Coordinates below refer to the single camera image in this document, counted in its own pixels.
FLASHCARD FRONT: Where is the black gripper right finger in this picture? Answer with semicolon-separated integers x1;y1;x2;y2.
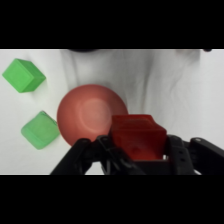
163;134;224;176

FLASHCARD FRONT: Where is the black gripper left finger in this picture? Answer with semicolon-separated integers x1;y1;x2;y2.
49;134;146;176

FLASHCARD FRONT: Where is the green cube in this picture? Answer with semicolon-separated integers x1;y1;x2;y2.
1;58;47;94

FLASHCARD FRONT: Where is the green rounded block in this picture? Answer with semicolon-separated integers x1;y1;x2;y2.
20;110;61;151

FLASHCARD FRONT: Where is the red cube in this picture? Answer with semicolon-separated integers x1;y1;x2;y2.
107;113;168;162

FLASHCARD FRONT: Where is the red bowl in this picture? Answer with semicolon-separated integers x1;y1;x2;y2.
56;83;130;148

